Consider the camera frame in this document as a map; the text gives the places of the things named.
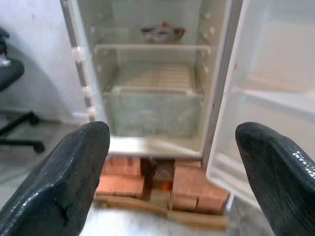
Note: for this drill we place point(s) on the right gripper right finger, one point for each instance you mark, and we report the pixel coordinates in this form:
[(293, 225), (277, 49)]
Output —
[(283, 186)]

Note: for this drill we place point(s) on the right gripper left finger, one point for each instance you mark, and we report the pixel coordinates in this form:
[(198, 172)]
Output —
[(49, 191)]

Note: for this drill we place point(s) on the white fridge door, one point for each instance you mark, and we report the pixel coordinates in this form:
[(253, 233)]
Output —
[(283, 61)]

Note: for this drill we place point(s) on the clear fridge crisper drawer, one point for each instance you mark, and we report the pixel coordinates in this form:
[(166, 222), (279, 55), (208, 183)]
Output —
[(152, 115)]

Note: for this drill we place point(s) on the small white fridge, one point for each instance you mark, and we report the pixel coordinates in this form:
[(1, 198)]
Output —
[(101, 32)]

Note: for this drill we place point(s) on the white fridge shelf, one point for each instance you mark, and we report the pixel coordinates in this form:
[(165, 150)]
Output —
[(152, 48)]

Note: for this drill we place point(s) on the red clay brick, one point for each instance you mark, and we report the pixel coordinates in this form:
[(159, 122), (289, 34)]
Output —
[(197, 179), (210, 205), (184, 201), (120, 185), (120, 167)]

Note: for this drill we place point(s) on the brown cardboard sheet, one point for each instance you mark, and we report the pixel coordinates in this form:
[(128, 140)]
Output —
[(197, 221)]

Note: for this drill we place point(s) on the black office chair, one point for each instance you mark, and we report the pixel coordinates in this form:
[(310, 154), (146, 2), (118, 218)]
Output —
[(9, 73)]

